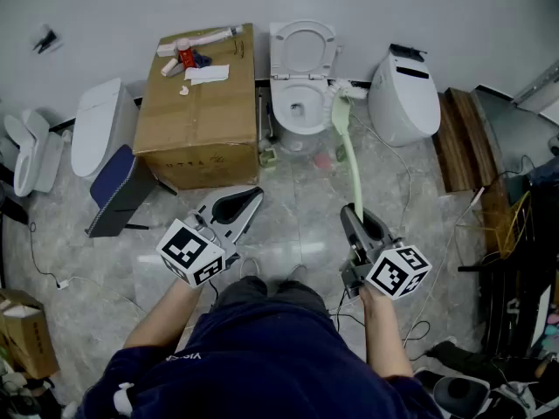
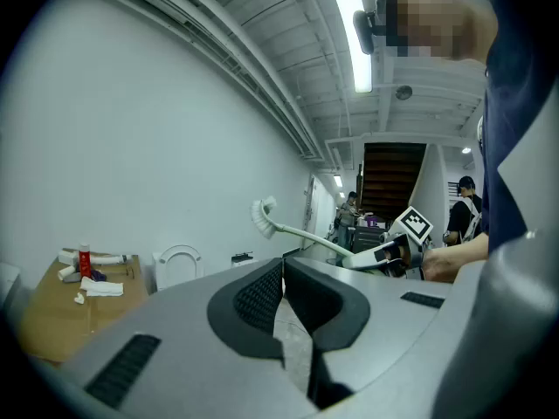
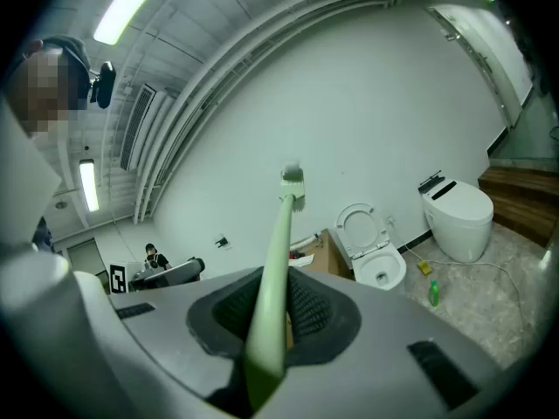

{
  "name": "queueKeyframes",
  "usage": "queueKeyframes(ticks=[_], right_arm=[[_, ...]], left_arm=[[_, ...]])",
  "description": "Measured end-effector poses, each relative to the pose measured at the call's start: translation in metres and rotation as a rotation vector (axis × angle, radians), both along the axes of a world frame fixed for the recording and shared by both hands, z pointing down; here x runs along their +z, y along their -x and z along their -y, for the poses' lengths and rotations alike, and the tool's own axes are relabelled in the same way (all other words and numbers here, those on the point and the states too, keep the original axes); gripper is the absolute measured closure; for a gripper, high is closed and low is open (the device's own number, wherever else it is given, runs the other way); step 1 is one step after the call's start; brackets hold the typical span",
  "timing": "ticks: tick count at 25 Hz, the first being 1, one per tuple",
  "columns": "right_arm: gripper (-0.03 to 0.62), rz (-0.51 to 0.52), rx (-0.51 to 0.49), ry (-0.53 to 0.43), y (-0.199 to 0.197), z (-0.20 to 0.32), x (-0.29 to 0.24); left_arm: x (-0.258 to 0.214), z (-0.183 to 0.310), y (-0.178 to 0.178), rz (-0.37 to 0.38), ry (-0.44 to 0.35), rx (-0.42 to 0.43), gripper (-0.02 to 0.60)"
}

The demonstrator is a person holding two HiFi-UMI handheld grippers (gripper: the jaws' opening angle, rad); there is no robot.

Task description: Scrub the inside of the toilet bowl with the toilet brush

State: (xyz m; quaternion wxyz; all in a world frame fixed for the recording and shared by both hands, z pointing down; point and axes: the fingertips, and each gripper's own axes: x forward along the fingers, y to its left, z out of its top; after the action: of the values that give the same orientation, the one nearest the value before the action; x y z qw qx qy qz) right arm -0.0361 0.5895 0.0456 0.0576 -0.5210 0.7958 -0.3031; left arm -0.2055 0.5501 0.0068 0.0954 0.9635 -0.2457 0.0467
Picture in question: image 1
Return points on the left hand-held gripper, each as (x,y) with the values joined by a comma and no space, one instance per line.
(192,251)

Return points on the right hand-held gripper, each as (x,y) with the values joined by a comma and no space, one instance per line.
(397,273)

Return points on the green toilet brush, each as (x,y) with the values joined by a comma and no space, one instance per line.
(341,116)

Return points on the white ceramic toilet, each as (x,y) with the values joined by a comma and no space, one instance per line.
(302,55)

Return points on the person's left forearm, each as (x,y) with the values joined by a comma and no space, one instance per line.
(161,317)

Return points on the person's right forearm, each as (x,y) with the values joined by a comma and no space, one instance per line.
(384,334)

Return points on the white toilet on right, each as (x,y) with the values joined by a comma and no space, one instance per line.
(404,103)

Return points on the white toilet on left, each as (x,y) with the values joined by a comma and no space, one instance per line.
(96,125)

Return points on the white toilet with tank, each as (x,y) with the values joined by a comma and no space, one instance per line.
(32,160)

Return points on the person's left grey shoe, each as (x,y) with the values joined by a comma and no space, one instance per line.
(250,273)

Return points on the person's grey shoe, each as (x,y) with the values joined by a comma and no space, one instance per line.
(250,273)
(299,274)

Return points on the person's dark trousers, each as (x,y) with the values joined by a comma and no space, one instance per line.
(249,290)

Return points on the person's right grey shoe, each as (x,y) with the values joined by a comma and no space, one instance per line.
(299,274)

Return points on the pink disc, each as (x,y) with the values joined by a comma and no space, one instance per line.
(324,162)

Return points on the green bottle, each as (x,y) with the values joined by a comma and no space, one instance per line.
(342,153)

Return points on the large cardboard box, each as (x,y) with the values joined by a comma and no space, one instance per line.
(196,125)

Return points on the dark blue chair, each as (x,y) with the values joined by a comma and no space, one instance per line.
(115,173)

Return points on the stack of wooden planks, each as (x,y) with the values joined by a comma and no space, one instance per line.
(463,146)

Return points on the crumpled tissue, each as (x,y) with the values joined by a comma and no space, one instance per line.
(183,90)

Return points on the white paper sheet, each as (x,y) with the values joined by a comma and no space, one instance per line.
(207,74)

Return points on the blue cloth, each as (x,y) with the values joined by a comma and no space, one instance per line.
(203,60)

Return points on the pink cylinder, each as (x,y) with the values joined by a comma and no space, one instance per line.
(169,67)

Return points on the black metal rack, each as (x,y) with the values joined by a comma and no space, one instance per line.
(515,304)

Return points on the red bottle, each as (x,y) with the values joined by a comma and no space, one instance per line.
(187,55)

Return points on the grey panel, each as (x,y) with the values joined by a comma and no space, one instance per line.
(511,129)

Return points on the small white box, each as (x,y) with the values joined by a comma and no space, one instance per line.
(166,50)

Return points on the long wrapped pink roll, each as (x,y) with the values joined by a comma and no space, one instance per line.
(209,36)

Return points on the small cardboard box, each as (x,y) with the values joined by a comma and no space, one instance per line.
(30,343)

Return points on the black wall bracket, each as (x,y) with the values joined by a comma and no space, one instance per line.
(46,41)

